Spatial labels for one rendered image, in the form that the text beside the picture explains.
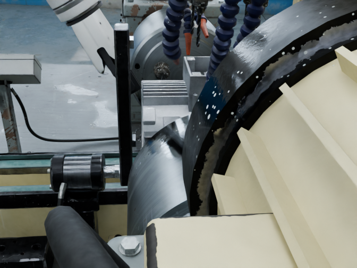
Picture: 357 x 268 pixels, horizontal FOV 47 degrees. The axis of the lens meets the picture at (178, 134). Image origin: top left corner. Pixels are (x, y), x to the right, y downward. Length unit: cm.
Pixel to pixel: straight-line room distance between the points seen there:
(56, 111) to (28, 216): 60
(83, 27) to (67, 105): 71
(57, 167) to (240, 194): 51
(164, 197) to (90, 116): 92
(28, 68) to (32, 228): 36
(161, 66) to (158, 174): 50
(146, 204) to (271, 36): 30
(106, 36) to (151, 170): 32
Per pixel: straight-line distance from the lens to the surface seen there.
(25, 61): 100
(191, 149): 20
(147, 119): 69
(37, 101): 146
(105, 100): 143
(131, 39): 57
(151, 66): 95
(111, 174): 66
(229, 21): 49
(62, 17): 74
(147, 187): 47
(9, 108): 106
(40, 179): 90
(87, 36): 73
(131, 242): 33
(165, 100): 71
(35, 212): 82
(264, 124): 17
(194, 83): 69
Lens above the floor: 139
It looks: 29 degrees down
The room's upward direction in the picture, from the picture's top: 2 degrees clockwise
